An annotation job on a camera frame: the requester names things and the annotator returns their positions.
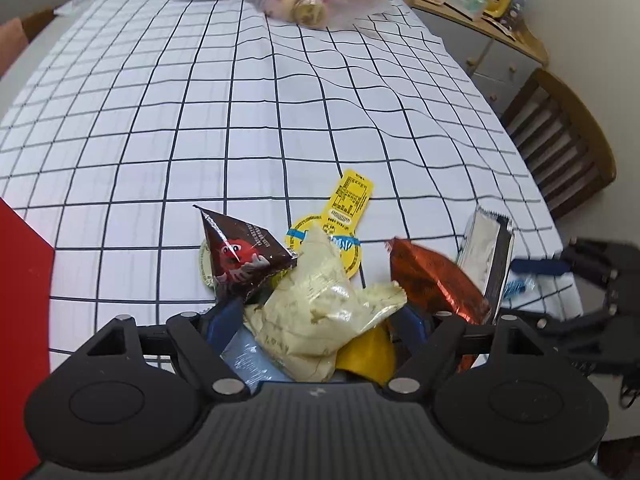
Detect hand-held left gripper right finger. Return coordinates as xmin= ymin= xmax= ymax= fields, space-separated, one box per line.
xmin=384 ymin=306 xmax=556 ymax=402

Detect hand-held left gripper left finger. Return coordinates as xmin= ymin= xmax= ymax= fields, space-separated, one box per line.
xmin=87 ymin=300 xmax=251 ymax=402

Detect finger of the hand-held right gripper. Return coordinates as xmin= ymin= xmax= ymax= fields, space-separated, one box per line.
xmin=515 ymin=304 xmax=623 ymax=353
xmin=511 ymin=236 xmax=640 ymax=311

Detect small blue candy wrapper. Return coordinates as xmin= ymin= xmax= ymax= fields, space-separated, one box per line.
xmin=502 ymin=275 xmax=537 ymax=302

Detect light blue snack packet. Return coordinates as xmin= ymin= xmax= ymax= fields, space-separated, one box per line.
xmin=220 ymin=330 xmax=296 ymax=394

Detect orange foil snack packet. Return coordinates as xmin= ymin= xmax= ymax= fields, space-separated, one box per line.
xmin=384 ymin=236 xmax=493 ymax=373

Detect yellow snack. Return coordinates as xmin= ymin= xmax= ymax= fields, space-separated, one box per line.
xmin=335 ymin=325 xmax=397 ymax=387

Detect green white round packet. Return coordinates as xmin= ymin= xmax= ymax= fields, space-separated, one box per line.
xmin=199 ymin=240 xmax=222 ymax=292

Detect silver snack packet black edge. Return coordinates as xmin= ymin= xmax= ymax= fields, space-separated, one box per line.
xmin=456 ymin=206 xmax=516 ymax=323

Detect brown triangular candy packet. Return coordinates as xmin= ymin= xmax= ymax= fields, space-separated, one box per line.
xmin=192 ymin=204 xmax=299 ymax=306

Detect cream crinkled snack packet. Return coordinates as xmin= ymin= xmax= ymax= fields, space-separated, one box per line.
xmin=243 ymin=225 xmax=408 ymax=383

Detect yellow round long-tab packet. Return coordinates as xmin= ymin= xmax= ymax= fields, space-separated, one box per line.
xmin=286 ymin=170 xmax=376 ymax=281

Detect red box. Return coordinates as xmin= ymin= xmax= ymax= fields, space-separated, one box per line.
xmin=0 ymin=197 xmax=55 ymax=480

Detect wooden slatted chair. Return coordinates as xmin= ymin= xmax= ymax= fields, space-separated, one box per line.
xmin=500 ymin=67 xmax=617 ymax=221

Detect grey wooden-top cabinet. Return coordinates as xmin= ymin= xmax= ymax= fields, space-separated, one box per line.
xmin=395 ymin=0 xmax=551 ymax=111

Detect pink chair cushion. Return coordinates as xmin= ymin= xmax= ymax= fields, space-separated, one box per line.
xmin=0 ymin=17 xmax=27 ymax=78

